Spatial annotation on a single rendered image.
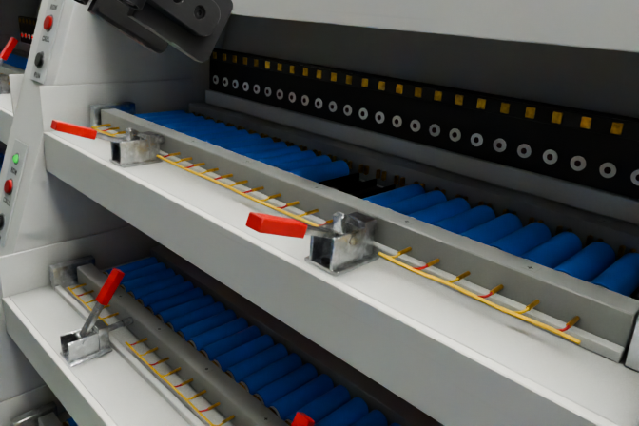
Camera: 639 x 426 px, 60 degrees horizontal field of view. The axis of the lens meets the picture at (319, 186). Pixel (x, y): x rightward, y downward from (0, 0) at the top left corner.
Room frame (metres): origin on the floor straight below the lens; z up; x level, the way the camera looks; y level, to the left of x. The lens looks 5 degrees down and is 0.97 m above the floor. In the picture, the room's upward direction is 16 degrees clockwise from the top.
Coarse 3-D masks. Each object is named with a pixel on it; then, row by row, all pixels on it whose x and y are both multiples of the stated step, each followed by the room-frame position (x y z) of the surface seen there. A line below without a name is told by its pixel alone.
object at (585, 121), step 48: (240, 96) 0.67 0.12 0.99; (336, 96) 0.56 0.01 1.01; (384, 96) 0.52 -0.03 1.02; (432, 96) 0.48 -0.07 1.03; (480, 96) 0.45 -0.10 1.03; (432, 144) 0.49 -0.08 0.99; (528, 144) 0.43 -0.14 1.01; (576, 144) 0.40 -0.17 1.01; (624, 144) 0.38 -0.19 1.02; (624, 192) 0.38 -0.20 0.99
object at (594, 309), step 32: (96, 128) 0.60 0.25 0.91; (160, 128) 0.55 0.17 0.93; (192, 160) 0.50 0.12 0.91; (224, 160) 0.47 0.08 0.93; (288, 192) 0.41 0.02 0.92; (320, 192) 0.39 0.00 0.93; (320, 224) 0.37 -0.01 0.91; (384, 224) 0.35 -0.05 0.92; (416, 224) 0.34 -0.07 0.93; (384, 256) 0.33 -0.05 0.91; (416, 256) 0.34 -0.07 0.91; (448, 256) 0.32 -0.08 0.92; (480, 256) 0.31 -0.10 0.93; (512, 256) 0.31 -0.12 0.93; (512, 288) 0.29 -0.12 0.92; (544, 288) 0.28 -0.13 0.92; (576, 288) 0.27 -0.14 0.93; (576, 320) 0.27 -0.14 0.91; (608, 320) 0.26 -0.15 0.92
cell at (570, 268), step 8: (584, 248) 0.34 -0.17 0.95; (592, 248) 0.34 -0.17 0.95; (600, 248) 0.34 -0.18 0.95; (608, 248) 0.34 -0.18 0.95; (576, 256) 0.33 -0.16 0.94; (584, 256) 0.32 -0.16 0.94; (592, 256) 0.33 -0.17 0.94; (600, 256) 0.33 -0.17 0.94; (608, 256) 0.34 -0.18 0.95; (560, 264) 0.31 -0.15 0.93; (568, 264) 0.31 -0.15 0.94; (576, 264) 0.31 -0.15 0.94; (584, 264) 0.32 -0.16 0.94; (592, 264) 0.32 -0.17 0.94; (600, 264) 0.33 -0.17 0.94; (608, 264) 0.33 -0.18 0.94; (568, 272) 0.30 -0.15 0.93; (576, 272) 0.31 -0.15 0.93; (584, 272) 0.31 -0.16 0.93; (592, 272) 0.32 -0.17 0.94; (600, 272) 0.33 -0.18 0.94; (584, 280) 0.31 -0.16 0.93
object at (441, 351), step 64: (320, 128) 0.57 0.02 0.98; (128, 192) 0.48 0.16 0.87; (192, 192) 0.44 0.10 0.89; (576, 192) 0.40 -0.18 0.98; (192, 256) 0.41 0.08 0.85; (256, 256) 0.36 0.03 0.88; (320, 320) 0.32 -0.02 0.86; (384, 320) 0.29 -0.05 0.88; (448, 320) 0.28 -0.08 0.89; (512, 320) 0.28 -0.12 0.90; (384, 384) 0.29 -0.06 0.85; (448, 384) 0.26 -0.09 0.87; (512, 384) 0.24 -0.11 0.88; (576, 384) 0.24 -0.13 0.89
